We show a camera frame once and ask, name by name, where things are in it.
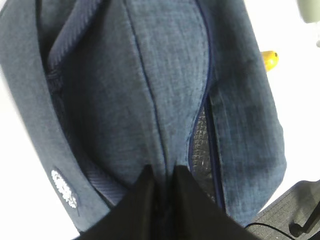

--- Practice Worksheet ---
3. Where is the yellow pear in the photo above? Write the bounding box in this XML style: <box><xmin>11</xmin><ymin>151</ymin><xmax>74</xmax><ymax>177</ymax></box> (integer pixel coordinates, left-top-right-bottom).
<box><xmin>261</xmin><ymin>50</ymin><xmax>279</xmax><ymax>72</ymax></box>

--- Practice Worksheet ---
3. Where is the dark blue fabric lunch bag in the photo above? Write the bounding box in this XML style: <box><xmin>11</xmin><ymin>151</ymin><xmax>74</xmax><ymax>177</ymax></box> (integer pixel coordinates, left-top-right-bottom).
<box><xmin>0</xmin><ymin>0</ymin><xmax>287</xmax><ymax>232</ymax></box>

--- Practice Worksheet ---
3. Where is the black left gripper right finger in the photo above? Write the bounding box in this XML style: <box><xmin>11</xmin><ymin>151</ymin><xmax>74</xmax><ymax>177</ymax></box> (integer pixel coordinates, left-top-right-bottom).
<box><xmin>172</xmin><ymin>165</ymin><xmax>253</xmax><ymax>240</ymax></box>

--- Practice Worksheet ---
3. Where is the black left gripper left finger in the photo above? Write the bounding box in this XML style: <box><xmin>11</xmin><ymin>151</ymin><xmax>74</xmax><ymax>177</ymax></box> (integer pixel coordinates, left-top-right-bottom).
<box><xmin>79</xmin><ymin>165</ymin><xmax>156</xmax><ymax>240</ymax></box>

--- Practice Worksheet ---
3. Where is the glass container with green lid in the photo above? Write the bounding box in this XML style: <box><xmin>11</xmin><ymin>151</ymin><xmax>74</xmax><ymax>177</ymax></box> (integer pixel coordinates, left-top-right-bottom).
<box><xmin>296</xmin><ymin>0</ymin><xmax>320</xmax><ymax>48</ymax></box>

